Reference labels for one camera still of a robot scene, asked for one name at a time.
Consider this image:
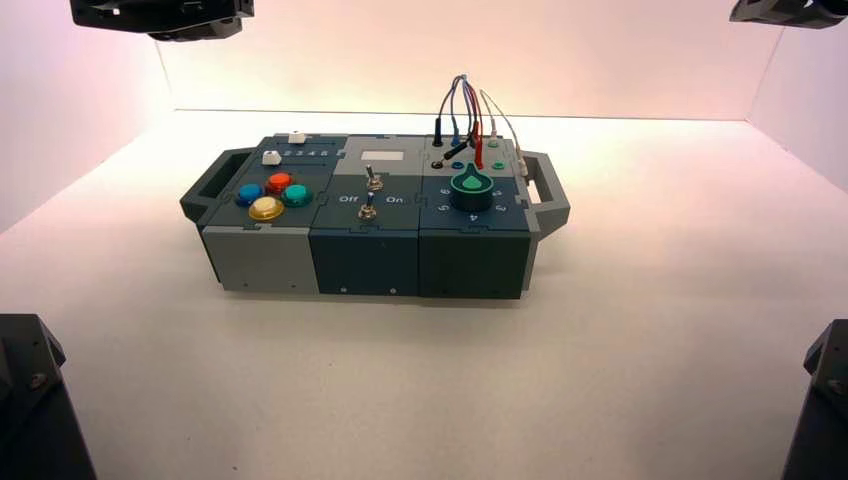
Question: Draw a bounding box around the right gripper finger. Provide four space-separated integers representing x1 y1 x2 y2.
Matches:
729 0 783 25
781 0 848 30

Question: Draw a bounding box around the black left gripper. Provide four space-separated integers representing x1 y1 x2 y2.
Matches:
69 0 255 42

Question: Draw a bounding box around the green rotary knob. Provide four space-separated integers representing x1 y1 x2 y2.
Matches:
450 162 496 213

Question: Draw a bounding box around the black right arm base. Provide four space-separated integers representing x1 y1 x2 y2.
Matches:
781 319 848 480

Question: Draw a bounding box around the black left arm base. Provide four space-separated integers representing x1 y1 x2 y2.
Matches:
0 313 99 480

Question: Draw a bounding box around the yellow push button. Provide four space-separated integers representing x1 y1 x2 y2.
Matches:
248 196 286 223

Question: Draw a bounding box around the green push button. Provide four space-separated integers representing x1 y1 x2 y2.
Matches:
280 184 314 208

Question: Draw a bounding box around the grey and teal control box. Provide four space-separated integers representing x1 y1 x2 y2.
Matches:
179 132 572 301

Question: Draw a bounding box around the blue banana plug cable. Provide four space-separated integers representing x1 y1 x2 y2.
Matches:
449 74 468 148

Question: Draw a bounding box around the white banana plug cable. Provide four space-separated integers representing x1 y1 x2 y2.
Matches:
476 87 530 179

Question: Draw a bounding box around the black unplugged banana plug cable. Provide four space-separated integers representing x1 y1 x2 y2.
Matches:
442 78 481 162

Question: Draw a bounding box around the red banana plug cable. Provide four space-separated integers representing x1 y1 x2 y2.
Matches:
463 76 486 170

